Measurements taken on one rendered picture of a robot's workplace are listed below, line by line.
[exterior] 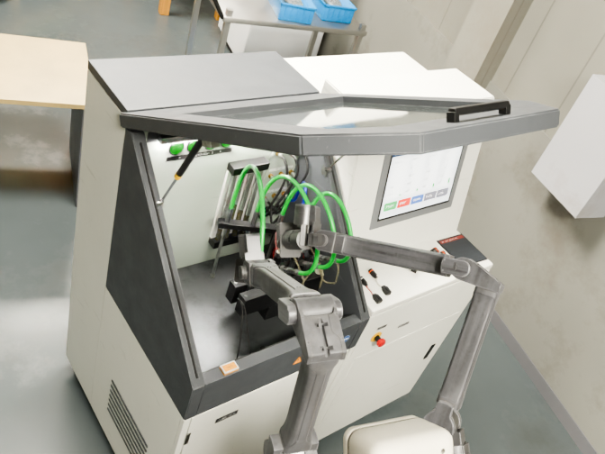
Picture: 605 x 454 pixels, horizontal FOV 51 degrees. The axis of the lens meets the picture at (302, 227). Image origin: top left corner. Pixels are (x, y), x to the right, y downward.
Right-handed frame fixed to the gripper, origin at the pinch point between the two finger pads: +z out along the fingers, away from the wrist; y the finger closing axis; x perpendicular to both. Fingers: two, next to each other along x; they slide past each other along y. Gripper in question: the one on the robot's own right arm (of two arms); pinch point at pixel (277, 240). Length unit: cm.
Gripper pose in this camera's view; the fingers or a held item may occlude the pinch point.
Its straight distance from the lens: 192.2
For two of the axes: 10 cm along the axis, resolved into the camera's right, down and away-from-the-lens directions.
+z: -4.3, 0.3, 9.0
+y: -0.1, -10.0, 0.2
